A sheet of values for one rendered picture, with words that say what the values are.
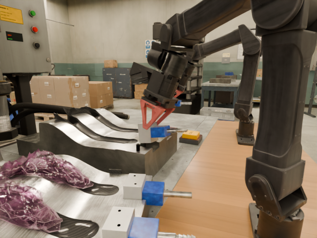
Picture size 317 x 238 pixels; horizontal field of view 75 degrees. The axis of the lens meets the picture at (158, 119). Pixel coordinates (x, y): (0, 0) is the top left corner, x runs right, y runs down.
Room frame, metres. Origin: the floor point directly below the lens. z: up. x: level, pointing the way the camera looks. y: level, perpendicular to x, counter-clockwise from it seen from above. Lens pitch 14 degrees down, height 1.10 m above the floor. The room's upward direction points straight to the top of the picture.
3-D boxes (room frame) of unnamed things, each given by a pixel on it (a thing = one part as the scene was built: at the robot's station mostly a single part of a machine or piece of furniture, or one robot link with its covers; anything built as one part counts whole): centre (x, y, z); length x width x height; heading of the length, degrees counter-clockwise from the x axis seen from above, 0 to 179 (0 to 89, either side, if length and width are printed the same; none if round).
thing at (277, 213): (0.30, -0.20, 0.90); 0.09 x 0.06 x 0.06; 123
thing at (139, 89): (7.52, 0.44, 0.42); 0.86 x 0.33 x 0.83; 67
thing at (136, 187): (0.36, 0.00, 0.86); 0.13 x 0.05 x 0.05; 84
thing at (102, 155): (0.70, 0.21, 0.87); 0.50 x 0.26 x 0.14; 67
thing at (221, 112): (3.74, -1.10, 0.28); 0.61 x 0.41 x 0.15; 67
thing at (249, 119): (0.87, -0.38, 0.90); 0.09 x 0.06 x 0.06; 147
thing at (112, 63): (7.98, 1.79, 1.26); 0.42 x 0.33 x 0.29; 67
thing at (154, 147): (0.55, 0.03, 0.87); 0.05 x 0.05 x 0.04; 67
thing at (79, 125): (0.68, 0.20, 0.92); 0.35 x 0.16 x 0.09; 67
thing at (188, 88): (5.33, -0.58, 1.03); 1.54 x 0.94 x 2.06; 157
